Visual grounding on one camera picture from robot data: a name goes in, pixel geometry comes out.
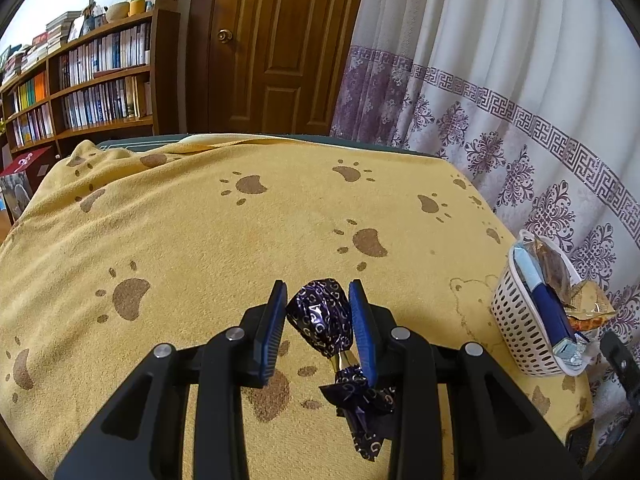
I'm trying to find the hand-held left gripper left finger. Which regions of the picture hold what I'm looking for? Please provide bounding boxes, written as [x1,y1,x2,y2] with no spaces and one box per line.
[54,280,290,480]

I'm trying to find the red cardboard box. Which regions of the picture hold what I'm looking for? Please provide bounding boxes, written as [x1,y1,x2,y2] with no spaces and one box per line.
[0,146,56,196]

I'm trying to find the white purple patterned curtain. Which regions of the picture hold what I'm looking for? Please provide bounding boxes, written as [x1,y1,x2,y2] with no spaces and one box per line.
[330,0,640,341]

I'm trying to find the grey printed box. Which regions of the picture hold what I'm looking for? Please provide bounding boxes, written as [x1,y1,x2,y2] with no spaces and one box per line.
[0,172,33,221]

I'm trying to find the rows of shelved books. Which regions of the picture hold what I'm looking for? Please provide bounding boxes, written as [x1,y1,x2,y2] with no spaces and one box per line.
[2,22,153,146]

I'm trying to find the brown paper snack bag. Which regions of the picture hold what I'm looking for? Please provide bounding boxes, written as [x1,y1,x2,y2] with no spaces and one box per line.
[565,280,616,333]

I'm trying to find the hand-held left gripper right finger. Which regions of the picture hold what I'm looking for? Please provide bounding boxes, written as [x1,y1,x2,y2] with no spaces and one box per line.
[348,279,583,480]

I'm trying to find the navy and pale blue packet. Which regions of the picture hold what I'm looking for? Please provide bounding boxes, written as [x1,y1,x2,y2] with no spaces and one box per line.
[512,245,576,361]

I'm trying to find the clear brown chocolate packet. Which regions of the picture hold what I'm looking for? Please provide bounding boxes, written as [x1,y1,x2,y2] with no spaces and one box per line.
[532,237,581,306]

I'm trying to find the white plastic basket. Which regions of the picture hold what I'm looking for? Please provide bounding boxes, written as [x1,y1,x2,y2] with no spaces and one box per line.
[490,230,601,377]

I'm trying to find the purple foil candy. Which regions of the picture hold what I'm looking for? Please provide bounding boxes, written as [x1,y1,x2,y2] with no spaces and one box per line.
[286,277,396,461]

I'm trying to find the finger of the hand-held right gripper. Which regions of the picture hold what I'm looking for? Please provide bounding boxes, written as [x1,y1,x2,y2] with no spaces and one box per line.
[565,417,597,467]
[599,330,640,403]

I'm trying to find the wooden bookcase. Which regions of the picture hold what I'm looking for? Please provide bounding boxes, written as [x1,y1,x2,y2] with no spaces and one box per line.
[0,7,181,161]

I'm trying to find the yellow paw print blanket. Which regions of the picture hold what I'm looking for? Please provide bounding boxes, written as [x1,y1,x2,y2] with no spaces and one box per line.
[0,134,596,480]

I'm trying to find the stacks of books atop bookcase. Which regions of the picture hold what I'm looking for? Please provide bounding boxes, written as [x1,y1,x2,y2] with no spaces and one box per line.
[0,10,83,86]

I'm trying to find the brown wooden door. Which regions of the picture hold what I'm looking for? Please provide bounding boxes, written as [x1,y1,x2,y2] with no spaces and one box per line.
[187,0,371,137]

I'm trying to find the small white blue packet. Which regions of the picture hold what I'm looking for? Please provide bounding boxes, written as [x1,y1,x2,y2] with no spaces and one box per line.
[552,340,591,368]

